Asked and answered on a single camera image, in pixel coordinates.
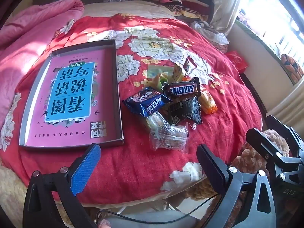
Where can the pale yellow snack packet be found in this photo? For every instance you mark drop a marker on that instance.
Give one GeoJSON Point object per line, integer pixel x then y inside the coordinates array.
{"type": "Point", "coordinates": [160, 82]}

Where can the pink children's book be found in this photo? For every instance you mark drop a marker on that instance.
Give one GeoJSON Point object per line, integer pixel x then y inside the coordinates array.
{"type": "Point", "coordinates": [71, 99]}

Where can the clear packet with tan biscuit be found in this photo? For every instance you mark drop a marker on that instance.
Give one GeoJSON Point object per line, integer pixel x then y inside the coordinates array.
{"type": "Point", "coordinates": [155, 121]}

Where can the red floral bed sheet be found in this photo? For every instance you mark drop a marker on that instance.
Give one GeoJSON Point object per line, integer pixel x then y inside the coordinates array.
{"type": "Point", "coordinates": [147, 171]}

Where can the cream curtain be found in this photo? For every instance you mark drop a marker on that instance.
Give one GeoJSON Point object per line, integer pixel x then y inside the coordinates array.
{"type": "Point", "coordinates": [226, 2]}

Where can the pink quilt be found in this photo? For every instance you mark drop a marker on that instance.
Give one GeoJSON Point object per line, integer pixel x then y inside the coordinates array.
{"type": "Point", "coordinates": [28, 40]}

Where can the floral pink cloth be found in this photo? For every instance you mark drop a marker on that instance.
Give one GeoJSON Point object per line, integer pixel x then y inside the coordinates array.
{"type": "Point", "coordinates": [219, 46]}

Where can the grey shallow cardboard tray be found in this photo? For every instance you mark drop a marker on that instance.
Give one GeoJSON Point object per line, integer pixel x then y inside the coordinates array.
{"type": "Point", "coordinates": [35, 114]}

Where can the pile of folded clothes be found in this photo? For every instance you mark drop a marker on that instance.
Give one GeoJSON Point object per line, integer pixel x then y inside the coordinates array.
{"type": "Point", "coordinates": [187, 2]}

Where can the clear crinkled snack packet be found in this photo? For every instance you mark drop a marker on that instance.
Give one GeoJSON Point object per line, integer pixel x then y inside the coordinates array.
{"type": "Point", "coordinates": [169, 139]}

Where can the brown chocolate bar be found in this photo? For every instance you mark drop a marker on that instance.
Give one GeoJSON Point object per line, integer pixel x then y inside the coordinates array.
{"type": "Point", "coordinates": [181, 89]}

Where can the person's left hand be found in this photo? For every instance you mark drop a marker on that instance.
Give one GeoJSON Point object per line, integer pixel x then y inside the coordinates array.
{"type": "Point", "coordinates": [104, 223]}

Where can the shiny green packet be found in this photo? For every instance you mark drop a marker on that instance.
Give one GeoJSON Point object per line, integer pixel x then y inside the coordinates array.
{"type": "Point", "coordinates": [160, 70]}

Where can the window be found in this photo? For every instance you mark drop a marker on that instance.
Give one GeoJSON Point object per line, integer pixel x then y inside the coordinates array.
{"type": "Point", "coordinates": [273, 11]}

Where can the beige fluffy blanket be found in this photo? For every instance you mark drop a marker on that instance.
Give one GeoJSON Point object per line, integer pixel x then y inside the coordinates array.
{"type": "Point", "coordinates": [11, 190]}

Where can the blue cookie packet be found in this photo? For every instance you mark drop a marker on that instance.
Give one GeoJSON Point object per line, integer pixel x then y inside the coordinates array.
{"type": "Point", "coordinates": [147, 102]}

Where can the brown plush toy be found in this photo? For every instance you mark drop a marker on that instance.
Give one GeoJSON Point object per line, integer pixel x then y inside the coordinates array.
{"type": "Point", "coordinates": [251, 159]}

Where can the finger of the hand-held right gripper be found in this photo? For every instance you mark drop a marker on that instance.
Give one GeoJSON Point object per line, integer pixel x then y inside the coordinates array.
{"type": "Point", "coordinates": [282, 128]}
{"type": "Point", "coordinates": [261, 142]}

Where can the white plastic bag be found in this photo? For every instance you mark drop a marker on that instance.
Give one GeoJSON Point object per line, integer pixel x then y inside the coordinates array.
{"type": "Point", "coordinates": [213, 32]}

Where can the dark brown candy wrapper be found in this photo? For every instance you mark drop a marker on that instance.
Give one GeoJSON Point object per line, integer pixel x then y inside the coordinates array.
{"type": "Point", "coordinates": [190, 65]}

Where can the red plastic bag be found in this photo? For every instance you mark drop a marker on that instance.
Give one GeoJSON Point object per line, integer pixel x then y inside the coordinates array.
{"type": "Point", "coordinates": [236, 61]}

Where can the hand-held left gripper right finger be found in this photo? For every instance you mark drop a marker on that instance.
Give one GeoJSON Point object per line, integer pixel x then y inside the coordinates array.
{"type": "Point", "coordinates": [212, 168]}

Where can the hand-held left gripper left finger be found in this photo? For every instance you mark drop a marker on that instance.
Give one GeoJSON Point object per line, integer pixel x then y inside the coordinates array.
{"type": "Point", "coordinates": [88, 168]}

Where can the black snack packet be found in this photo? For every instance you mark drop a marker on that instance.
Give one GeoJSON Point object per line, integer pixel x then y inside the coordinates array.
{"type": "Point", "coordinates": [185, 111]}

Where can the orange snack packet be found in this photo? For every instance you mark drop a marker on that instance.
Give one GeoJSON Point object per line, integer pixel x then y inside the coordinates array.
{"type": "Point", "coordinates": [207, 102]}

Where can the orange patterned cushion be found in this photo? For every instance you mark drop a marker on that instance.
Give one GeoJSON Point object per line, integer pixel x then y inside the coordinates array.
{"type": "Point", "coordinates": [292, 68]}

